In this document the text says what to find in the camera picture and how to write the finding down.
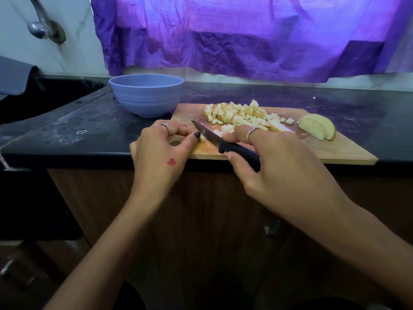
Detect person's right hand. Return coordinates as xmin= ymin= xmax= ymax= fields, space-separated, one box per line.
xmin=221 ymin=124 xmax=356 ymax=243

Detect person's left hand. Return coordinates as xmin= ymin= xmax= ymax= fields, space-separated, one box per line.
xmin=129 ymin=120 xmax=202 ymax=207

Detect potato slice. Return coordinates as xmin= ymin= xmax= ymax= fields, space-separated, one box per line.
xmin=297 ymin=113 xmax=337 ymax=141

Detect black handled knife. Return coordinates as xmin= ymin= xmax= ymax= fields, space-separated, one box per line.
xmin=191 ymin=120 xmax=262 ymax=173

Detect blue bowl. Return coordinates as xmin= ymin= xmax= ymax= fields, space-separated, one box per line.
xmin=108 ymin=73 xmax=185 ymax=119

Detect pile of diced potato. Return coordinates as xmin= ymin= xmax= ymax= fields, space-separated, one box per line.
xmin=204 ymin=99 xmax=296 ymax=134

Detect person's right forearm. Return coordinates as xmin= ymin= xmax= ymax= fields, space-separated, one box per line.
xmin=316 ymin=206 xmax=413 ymax=310

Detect person's left forearm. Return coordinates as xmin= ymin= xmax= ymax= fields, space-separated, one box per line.
xmin=44 ymin=197 xmax=165 ymax=310

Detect person's dark trousers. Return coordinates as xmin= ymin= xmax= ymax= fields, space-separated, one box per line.
xmin=113 ymin=281 xmax=372 ymax=310

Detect wooden cutting board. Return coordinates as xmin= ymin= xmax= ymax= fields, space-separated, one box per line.
xmin=166 ymin=102 xmax=379 ymax=167

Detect dark sink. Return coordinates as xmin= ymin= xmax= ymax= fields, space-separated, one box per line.
xmin=0 ymin=75 xmax=109 ymax=125

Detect purple cloth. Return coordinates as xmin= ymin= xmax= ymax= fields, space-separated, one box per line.
xmin=89 ymin=0 xmax=413 ymax=84

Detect grey cloth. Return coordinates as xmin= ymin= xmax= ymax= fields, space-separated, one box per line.
xmin=0 ymin=55 xmax=40 ymax=101

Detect metal faucet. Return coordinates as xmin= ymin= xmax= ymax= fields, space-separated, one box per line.
xmin=26 ymin=0 xmax=67 ymax=46

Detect metal cabinet handle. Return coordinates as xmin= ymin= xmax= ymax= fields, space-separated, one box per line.
xmin=263 ymin=219 xmax=282 ymax=238

